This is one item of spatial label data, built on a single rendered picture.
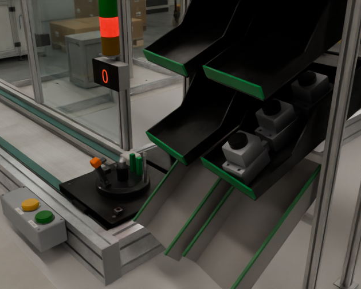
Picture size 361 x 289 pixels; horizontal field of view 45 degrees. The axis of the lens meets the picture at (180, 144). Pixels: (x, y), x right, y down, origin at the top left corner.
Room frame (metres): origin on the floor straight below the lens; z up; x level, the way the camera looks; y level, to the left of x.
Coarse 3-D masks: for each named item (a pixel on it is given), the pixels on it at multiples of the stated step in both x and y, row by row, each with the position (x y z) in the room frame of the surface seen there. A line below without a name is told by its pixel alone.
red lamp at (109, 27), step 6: (102, 18) 1.17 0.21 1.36; (108, 18) 1.16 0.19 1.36; (114, 18) 1.17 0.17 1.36; (102, 24) 1.17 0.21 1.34; (108, 24) 1.16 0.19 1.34; (114, 24) 1.17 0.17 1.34; (102, 30) 1.17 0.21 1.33; (108, 30) 1.16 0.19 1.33; (114, 30) 1.17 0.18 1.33; (102, 36) 1.17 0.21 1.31; (108, 36) 1.16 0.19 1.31; (114, 36) 1.17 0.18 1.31
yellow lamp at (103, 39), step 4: (116, 36) 1.18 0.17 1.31; (104, 40) 1.17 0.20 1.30; (108, 40) 1.16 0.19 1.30; (112, 40) 1.16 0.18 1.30; (116, 40) 1.17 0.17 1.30; (104, 44) 1.17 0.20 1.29; (108, 44) 1.16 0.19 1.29; (112, 44) 1.16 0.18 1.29; (116, 44) 1.17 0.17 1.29; (104, 48) 1.17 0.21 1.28; (108, 48) 1.16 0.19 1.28; (112, 48) 1.16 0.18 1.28; (116, 48) 1.17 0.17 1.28; (104, 52) 1.17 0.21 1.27; (108, 52) 1.16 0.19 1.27; (112, 52) 1.16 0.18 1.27; (116, 52) 1.17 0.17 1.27
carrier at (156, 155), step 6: (150, 150) 1.17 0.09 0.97; (156, 150) 1.17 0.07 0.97; (162, 150) 1.17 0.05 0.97; (150, 156) 1.13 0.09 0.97; (156, 156) 1.13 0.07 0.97; (162, 156) 1.13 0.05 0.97; (168, 156) 1.13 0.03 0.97; (150, 162) 1.10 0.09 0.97; (156, 162) 1.09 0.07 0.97; (162, 162) 1.09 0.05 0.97; (168, 162) 1.09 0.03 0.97; (174, 162) 1.09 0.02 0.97; (156, 168) 1.08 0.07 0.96; (162, 168) 1.06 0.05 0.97; (168, 168) 1.06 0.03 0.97
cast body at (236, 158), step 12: (240, 132) 0.61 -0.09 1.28; (228, 144) 0.61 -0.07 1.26; (240, 144) 0.59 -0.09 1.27; (252, 144) 0.59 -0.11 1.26; (264, 144) 0.64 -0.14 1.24; (228, 156) 0.61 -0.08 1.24; (240, 156) 0.58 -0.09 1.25; (252, 156) 0.59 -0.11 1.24; (264, 156) 0.61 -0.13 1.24; (228, 168) 0.60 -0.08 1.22; (240, 168) 0.59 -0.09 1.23; (252, 168) 0.59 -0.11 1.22; (240, 180) 0.59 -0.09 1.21; (252, 180) 0.59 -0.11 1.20
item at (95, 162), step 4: (92, 160) 0.92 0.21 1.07; (96, 160) 0.91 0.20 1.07; (100, 160) 0.93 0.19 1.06; (104, 160) 0.93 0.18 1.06; (92, 164) 0.91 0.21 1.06; (96, 164) 0.91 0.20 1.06; (100, 164) 0.91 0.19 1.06; (96, 168) 0.91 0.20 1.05; (100, 168) 0.92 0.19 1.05; (100, 172) 0.92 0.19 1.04; (100, 176) 0.92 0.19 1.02; (104, 176) 0.92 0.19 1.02; (104, 180) 0.92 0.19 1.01
